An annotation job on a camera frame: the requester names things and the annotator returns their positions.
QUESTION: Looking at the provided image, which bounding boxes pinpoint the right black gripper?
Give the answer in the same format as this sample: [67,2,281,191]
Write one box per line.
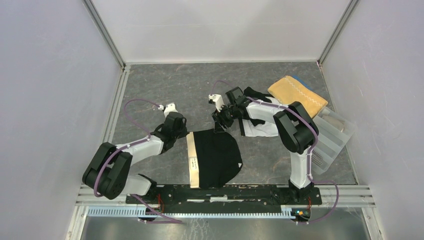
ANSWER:
[211,104,239,134]

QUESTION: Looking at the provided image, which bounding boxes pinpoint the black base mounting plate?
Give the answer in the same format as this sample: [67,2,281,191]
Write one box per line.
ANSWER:
[141,184,323,214]

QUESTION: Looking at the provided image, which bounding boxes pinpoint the aluminium frame rail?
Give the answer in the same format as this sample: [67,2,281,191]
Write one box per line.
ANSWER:
[76,185,376,220]

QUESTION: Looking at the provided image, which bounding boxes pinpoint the black underwear beige waistband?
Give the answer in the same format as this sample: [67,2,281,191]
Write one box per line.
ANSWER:
[186,129,243,189]

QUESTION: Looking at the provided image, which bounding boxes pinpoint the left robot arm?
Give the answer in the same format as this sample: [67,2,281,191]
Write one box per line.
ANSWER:
[82,112,188,204]

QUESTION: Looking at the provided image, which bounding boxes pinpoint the clear plastic organizer box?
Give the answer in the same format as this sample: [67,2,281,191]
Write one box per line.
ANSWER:
[311,107,357,175]

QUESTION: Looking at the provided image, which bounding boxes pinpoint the folded yellow towel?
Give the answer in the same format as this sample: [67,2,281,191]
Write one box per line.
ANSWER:
[267,75,328,118]

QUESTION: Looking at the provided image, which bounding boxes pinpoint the white underwear black waistband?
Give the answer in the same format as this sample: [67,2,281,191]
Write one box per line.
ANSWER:
[238,118,279,137]

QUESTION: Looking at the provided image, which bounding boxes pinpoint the blue cloth under towel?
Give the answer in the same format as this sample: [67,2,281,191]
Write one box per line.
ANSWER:
[292,75,312,91]

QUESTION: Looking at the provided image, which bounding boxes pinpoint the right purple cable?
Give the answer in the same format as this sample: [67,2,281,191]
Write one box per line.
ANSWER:
[211,80,340,225]

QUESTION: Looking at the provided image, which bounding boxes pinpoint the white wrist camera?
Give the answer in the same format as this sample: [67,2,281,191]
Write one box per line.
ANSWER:
[158,102,178,118]
[208,94,225,112]

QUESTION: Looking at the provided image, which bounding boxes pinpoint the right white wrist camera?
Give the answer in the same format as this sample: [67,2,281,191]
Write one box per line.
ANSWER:
[208,94,225,112]

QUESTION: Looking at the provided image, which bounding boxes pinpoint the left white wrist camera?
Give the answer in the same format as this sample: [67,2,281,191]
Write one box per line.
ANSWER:
[158,102,178,118]

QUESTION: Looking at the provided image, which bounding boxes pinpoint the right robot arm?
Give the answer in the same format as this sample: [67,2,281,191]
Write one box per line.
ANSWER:
[208,87,319,204]

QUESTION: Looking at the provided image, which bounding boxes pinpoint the black crumpled underwear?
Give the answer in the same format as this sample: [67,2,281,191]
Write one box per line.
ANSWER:
[243,87,275,127]

